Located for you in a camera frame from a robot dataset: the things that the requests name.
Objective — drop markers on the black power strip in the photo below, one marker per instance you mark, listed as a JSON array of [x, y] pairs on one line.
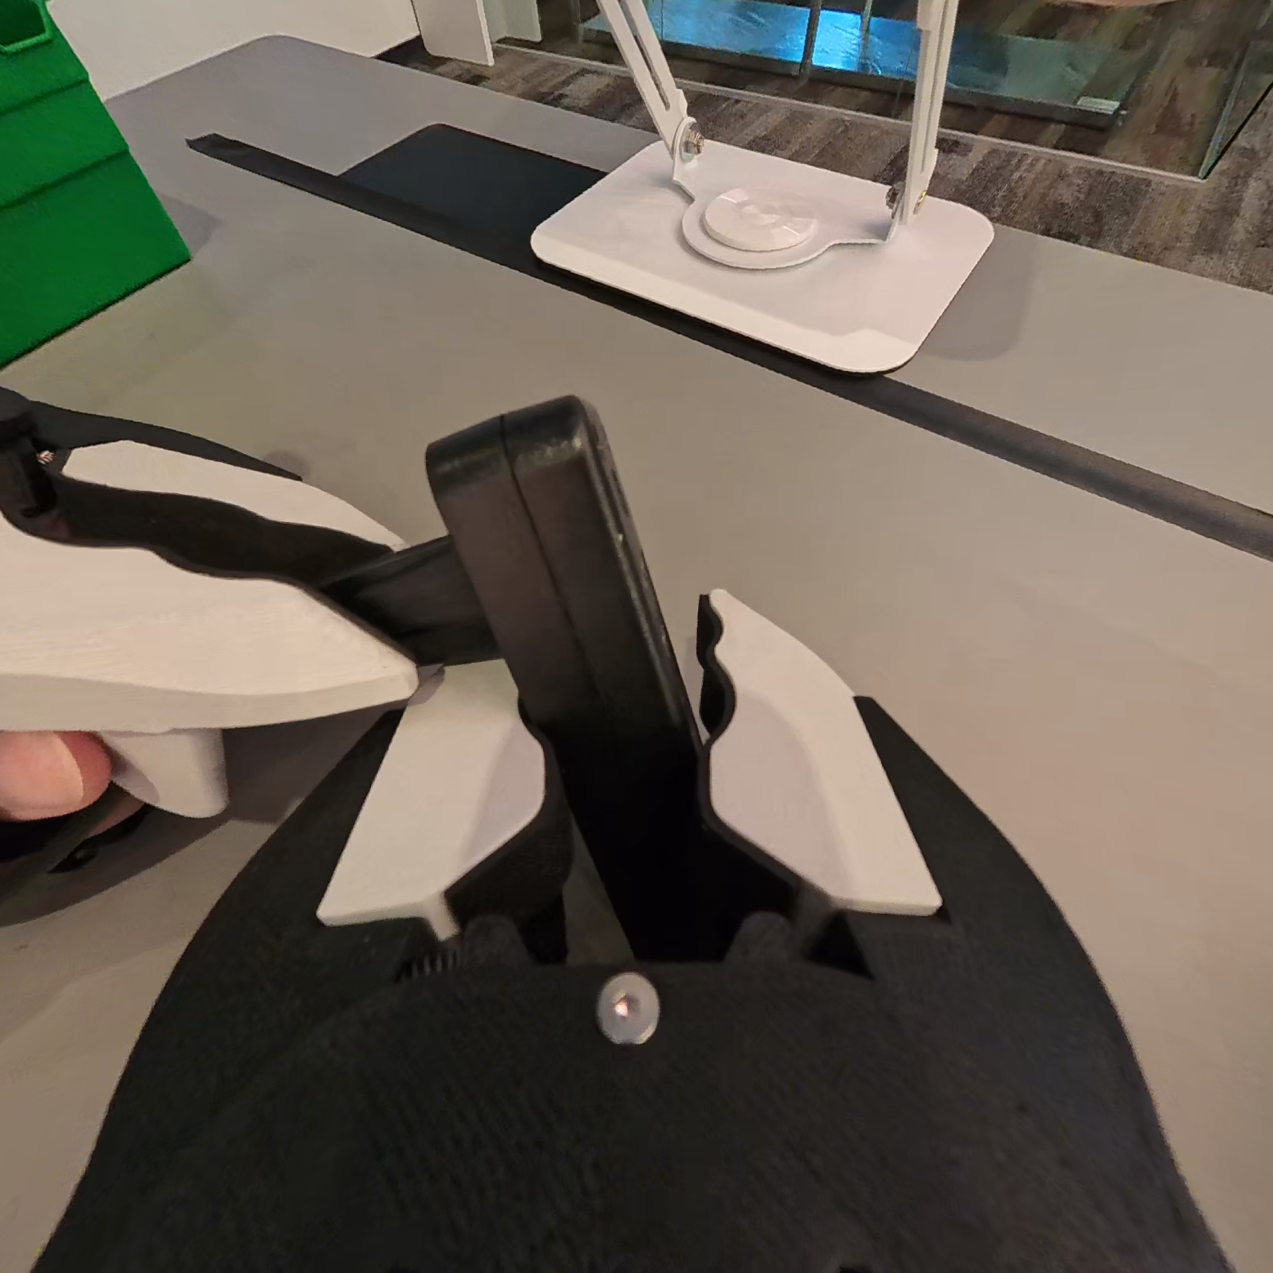
[[568, 597]]

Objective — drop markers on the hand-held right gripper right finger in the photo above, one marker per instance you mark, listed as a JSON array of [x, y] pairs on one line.
[[816, 795]]

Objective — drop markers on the green plastic bin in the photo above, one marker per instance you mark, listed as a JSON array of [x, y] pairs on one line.
[[71, 218]]

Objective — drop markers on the person's left hand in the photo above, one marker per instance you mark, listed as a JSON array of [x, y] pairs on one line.
[[45, 776]]

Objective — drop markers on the document holder with white base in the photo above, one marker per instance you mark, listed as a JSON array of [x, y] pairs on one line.
[[777, 278]]

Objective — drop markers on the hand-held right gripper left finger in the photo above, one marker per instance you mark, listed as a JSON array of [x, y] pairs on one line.
[[439, 804]]

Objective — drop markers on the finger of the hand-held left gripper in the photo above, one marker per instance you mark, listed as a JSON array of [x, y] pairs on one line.
[[219, 486], [180, 645]]

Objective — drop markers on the glass railing panel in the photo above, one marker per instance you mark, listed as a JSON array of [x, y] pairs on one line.
[[1045, 69]]

